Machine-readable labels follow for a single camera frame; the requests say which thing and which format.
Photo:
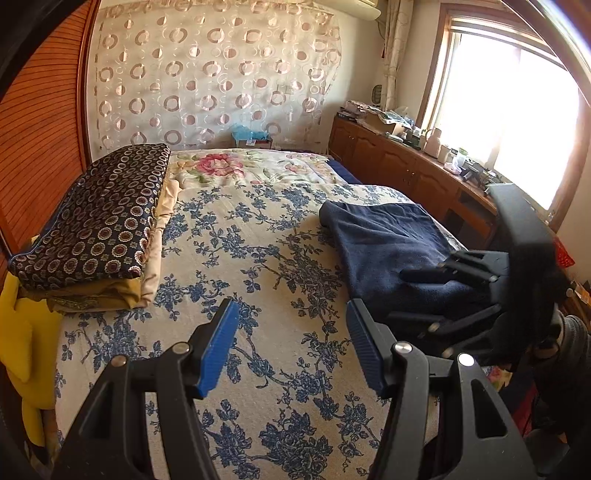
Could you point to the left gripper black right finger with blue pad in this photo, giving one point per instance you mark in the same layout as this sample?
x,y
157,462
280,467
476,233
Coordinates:
x,y
446,420

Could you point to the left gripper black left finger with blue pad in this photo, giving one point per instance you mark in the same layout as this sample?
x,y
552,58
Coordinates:
x,y
108,438

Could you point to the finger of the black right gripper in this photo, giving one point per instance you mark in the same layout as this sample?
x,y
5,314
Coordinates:
x,y
467,267
477,334

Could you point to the wooden sideboard cabinet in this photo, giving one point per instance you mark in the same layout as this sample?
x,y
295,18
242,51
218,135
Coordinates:
x,y
469,217

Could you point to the wooden framed window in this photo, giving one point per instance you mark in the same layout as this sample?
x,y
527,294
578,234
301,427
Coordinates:
x,y
495,88

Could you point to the clutter pile on cabinet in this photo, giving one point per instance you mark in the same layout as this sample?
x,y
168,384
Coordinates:
x,y
415,138

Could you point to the beige side curtain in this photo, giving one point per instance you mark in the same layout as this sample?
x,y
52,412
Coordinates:
x,y
398,23

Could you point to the yellow plush toy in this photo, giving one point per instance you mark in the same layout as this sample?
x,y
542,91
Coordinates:
x,y
29,342

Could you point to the blue tissue box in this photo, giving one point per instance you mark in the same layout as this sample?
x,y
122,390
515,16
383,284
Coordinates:
x,y
243,137

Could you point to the blue floral bed sheet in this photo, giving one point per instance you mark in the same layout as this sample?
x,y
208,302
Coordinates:
x,y
291,401

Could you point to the white air conditioner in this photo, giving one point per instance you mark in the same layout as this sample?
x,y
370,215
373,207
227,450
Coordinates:
x,y
362,9

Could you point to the dark patterned folded blanket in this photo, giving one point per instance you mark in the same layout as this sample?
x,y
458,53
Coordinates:
x,y
102,226

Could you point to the pink floral quilt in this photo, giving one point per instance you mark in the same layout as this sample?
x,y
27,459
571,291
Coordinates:
x,y
244,167

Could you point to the navy blue printed t-shirt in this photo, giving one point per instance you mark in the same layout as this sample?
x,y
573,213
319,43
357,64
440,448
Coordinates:
x,y
376,243

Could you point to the white circle pattern curtain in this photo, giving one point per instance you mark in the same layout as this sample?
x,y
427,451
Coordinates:
x,y
187,73

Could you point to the wooden headboard panel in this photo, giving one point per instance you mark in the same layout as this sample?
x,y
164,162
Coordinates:
x,y
44,135

